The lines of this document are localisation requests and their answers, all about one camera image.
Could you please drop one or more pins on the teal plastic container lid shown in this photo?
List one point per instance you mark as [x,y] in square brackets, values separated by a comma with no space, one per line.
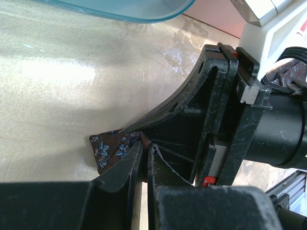
[131,11]

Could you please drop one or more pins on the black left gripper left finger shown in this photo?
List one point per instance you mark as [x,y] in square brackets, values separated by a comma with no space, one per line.
[112,201]

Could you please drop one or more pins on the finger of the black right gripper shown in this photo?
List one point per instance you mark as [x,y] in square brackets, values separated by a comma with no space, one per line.
[172,103]
[182,135]

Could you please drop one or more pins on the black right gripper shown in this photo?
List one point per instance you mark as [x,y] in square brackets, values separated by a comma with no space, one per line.
[242,118]

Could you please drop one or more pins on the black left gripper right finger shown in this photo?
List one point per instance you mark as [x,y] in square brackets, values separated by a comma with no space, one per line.
[175,204]

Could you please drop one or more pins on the brown floral necktie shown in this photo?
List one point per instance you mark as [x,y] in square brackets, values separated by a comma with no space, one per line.
[116,153]

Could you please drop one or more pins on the pink divided organizer tray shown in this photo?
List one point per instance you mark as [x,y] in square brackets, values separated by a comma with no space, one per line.
[220,14]

